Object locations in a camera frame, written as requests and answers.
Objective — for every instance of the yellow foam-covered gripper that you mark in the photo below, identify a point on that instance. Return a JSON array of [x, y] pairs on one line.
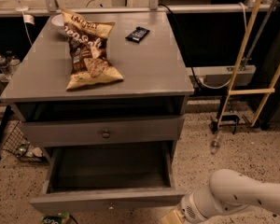
[[188, 209]]

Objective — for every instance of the grey drawer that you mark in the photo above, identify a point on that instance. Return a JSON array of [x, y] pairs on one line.
[[98, 132], [108, 177]]

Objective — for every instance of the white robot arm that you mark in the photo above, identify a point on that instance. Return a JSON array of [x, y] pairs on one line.
[[227, 192]]

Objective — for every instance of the grey top drawer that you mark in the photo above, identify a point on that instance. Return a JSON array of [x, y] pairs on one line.
[[98, 132]]

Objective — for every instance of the grey wooden drawer cabinet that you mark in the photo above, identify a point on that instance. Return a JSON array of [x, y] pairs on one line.
[[155, 81]]

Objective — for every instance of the plastic bottle on floor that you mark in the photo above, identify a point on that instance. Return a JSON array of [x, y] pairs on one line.
[[215, 144]]

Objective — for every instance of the green snack bag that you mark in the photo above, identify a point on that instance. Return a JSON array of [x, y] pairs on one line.
[[56, 219]]

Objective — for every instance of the black metal stand leg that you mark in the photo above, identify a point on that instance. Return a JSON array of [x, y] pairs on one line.
[[0, 134]]

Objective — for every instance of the brown yellow chip bag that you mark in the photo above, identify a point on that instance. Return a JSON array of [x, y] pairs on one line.
[[87, 42]]

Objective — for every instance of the clear plastic water bottle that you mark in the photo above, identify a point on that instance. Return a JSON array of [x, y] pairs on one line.
[[4, 67]]

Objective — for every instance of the yellow wooden ladder frame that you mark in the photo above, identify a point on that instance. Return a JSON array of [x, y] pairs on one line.
[[242, 60]]

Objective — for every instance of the black wire basket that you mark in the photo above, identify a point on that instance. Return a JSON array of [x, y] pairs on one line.
[[15, 142]]

